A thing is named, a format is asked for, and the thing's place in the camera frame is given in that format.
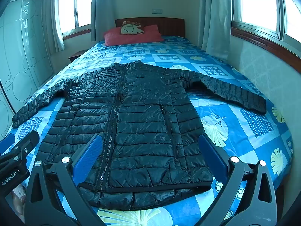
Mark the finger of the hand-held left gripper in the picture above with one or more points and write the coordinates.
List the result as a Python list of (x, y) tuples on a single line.
[(8, 140), (30, 140)]

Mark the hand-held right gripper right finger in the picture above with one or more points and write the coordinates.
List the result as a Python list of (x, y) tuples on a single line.
[(211, 154)]

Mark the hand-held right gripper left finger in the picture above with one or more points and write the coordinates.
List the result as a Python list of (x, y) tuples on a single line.
[(90, 154)]

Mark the black puffer jacket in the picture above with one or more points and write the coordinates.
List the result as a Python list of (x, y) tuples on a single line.
[(141, 122)]

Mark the bed with blue patterned sheet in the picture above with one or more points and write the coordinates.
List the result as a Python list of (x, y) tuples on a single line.
[(235, 127)]

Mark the white wardrobe with circle pattern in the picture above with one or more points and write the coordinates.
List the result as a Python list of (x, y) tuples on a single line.
[(21, 51)]

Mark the dark wooden nightstand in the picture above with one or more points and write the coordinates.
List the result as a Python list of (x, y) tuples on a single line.
[(76, 56)]

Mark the red pillow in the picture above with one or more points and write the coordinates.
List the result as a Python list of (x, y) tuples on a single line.
[(112, 37)]

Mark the small printed cushion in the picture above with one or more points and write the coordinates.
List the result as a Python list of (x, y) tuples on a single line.
[(131, 29)]

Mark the dark wooden headboard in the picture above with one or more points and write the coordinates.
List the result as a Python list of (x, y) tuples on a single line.
[(169, 26)]

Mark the window with wooden sill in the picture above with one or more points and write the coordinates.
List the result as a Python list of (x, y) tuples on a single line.
[(80, 4), (258, 2)]

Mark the wall switch plate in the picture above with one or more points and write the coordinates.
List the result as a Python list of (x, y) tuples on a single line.
[(157, 11)]

